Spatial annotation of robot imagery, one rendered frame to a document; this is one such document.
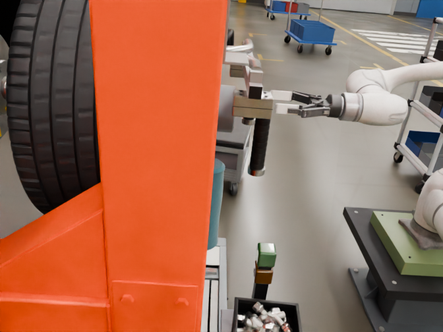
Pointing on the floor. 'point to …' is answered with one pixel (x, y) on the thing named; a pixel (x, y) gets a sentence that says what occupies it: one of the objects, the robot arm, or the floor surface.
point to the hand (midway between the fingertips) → (276, 101)
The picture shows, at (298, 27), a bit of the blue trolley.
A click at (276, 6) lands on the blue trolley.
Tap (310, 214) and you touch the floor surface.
